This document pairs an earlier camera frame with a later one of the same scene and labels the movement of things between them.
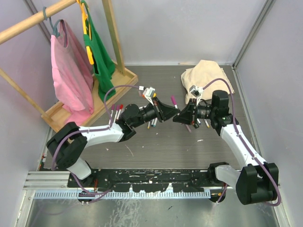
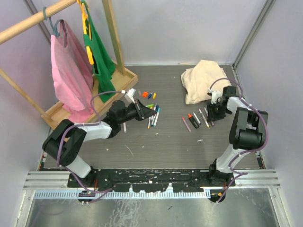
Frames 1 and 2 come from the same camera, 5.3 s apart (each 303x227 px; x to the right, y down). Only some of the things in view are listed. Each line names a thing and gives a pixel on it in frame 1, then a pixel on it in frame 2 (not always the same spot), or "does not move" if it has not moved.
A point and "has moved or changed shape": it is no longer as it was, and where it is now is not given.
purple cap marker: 174,101 has moved or changed shape
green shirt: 104,63 does not move
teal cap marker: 155,122 does not move
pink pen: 189,128 does not move
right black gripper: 186,116 to 212,116
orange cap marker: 206,123 does not move
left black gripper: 162,111 to 142,112
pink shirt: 73,73 does not move
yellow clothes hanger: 86,23 does not move
